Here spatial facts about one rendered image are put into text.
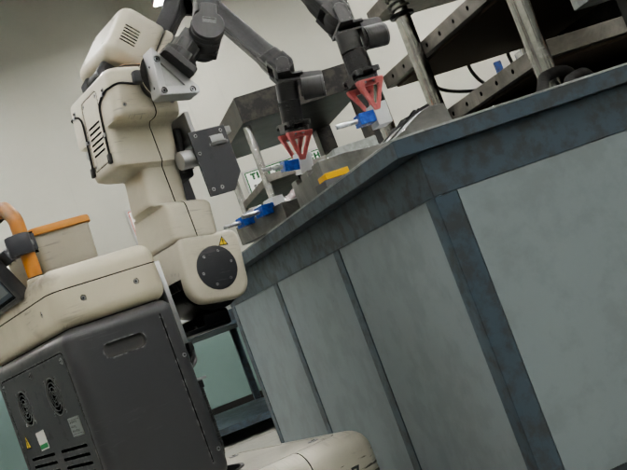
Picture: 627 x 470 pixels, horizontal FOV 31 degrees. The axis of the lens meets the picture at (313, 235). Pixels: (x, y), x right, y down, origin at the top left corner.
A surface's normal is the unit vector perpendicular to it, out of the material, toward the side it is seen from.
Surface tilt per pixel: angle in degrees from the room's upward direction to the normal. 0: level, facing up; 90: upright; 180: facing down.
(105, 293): 90
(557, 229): 90
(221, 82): 90
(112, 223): 90
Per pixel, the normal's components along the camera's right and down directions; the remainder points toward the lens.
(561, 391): 0.26, -0.17
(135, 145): 0.50, -0.25
